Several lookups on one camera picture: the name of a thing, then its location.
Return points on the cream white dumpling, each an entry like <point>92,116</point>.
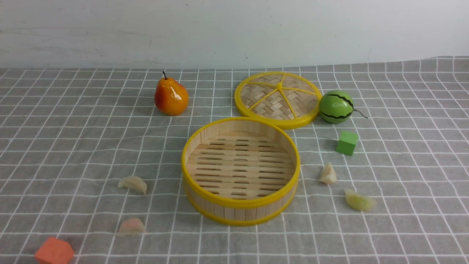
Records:
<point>328,174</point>

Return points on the pinkish white dumpling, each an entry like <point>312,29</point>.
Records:
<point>131,226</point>

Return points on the yellowish green dumpling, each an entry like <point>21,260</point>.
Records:
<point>357,201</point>

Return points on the yellow rimmed bamboo steamer tray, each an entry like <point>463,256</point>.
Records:
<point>240,171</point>

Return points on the yellow rimmed woven steamer lid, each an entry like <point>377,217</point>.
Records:
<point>283,99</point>

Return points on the orange yellow toy pear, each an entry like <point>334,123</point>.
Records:
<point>170,97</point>

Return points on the small green toy watermelon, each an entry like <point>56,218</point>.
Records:
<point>337,106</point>

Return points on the green wooden cube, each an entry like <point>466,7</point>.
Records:
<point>347,143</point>

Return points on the orange wooden block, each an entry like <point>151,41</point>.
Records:
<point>54,251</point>

